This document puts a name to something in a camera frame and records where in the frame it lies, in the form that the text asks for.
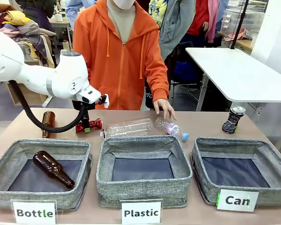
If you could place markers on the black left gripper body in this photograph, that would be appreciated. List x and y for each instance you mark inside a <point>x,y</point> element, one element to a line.
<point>77,105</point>

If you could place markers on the crushed red can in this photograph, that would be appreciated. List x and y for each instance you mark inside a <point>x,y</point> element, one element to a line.
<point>95,123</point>

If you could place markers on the crushed bottle with pink label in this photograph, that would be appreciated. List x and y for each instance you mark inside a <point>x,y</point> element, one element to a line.
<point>172,128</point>

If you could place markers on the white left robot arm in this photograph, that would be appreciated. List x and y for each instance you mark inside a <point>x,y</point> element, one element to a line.
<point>34,77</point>

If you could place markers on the person's left forearm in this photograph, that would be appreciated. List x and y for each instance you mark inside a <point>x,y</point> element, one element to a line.
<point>158,86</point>

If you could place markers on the grey fabric basket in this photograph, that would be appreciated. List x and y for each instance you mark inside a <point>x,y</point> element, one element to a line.
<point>142,192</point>
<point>274,164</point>
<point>11,152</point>

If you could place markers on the crushed dark can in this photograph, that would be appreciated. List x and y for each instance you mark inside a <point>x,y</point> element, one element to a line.
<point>232,120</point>

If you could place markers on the Can label sign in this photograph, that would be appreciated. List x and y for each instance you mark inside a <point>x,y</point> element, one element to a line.
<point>237,200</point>

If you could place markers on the person's left hand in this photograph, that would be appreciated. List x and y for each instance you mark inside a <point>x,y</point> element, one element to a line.
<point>164,106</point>

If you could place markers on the brown glass bottle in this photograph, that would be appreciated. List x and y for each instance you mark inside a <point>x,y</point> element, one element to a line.
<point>51,167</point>
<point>48,118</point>

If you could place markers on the large clear plastic bottle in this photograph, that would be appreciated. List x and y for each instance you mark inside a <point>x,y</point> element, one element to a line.
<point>128,127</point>

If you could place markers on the wooden box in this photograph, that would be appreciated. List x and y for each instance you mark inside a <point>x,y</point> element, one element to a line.
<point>25,95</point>

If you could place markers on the person in orange hoodie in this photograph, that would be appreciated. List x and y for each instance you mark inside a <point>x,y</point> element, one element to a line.
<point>121,63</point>

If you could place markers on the black bag with star print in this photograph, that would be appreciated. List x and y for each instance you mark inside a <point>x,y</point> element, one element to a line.
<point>149,95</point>

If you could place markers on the pile of coloured clothes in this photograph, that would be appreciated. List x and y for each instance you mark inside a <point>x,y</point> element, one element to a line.
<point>23,28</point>

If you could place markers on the person in blue shirt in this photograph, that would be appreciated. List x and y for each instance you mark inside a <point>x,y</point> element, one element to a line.
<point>75,9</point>

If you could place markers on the Bottle label sign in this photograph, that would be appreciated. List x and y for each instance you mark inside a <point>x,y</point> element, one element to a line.
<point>34,212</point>

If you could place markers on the Plastic label sign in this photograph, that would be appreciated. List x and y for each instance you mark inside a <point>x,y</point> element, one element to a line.
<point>141,212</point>

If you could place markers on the white face mask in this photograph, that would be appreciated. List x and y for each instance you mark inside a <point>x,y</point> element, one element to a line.
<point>123,3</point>

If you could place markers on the black office chair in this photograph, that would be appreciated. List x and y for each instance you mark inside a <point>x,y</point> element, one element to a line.
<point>184,68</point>

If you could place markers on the person in grey hoodie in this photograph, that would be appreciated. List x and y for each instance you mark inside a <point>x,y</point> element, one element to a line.
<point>175,25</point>

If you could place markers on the person in red top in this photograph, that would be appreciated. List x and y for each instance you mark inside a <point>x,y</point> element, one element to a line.
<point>199,16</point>

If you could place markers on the white side table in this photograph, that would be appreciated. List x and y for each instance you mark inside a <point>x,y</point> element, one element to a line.
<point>236,75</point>

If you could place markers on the pink hanging cloth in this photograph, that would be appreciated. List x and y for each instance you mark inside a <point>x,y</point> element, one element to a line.
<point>213,18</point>

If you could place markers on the black stand pole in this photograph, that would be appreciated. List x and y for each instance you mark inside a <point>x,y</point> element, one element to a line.
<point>240,23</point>

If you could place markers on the clear plastic storage drawers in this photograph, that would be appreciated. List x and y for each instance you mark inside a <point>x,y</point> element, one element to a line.
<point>244,21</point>

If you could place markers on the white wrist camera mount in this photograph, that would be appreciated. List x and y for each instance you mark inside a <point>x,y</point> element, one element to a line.
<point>105,101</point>

